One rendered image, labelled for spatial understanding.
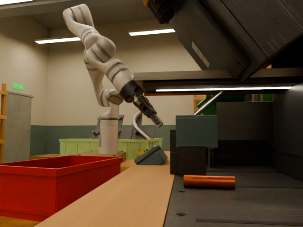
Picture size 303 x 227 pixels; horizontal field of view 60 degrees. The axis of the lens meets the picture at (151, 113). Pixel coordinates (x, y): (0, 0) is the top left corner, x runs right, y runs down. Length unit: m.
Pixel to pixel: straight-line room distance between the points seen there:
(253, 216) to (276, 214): 0.03
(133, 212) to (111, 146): 1.00
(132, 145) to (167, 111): 6.44
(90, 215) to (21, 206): 0.39
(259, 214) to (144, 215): 0.14
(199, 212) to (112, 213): 0.11
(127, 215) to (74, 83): 8.93
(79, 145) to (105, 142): 0.48
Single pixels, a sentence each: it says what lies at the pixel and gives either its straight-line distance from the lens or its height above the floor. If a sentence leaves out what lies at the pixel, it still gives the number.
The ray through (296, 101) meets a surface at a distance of 0.63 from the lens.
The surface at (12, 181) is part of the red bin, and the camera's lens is 0.73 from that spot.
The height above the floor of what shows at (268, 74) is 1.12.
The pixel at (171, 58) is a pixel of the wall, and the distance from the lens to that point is 8.31.
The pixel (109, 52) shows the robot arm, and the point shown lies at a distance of 0.89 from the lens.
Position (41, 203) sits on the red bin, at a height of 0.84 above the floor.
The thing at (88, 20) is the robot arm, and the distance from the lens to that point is 1.17.
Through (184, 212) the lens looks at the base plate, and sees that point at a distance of 0.35.
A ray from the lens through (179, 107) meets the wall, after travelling 7.99.
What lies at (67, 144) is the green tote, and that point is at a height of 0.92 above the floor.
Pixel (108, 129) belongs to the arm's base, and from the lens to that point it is 1.32.
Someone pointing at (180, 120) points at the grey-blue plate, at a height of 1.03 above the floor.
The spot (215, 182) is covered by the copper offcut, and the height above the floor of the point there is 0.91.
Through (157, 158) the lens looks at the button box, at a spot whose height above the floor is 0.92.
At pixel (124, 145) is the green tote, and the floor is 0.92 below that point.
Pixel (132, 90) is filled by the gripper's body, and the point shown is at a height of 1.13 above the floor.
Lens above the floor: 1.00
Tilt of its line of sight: 4 degrees up
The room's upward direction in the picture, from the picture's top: straight up
